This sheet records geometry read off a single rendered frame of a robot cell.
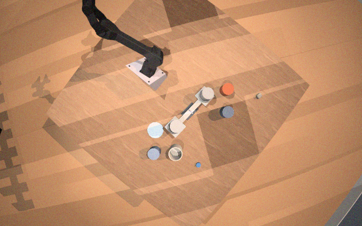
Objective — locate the orange cylinder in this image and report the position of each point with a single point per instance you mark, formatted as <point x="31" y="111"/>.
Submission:
<point x="226" y="89"/>

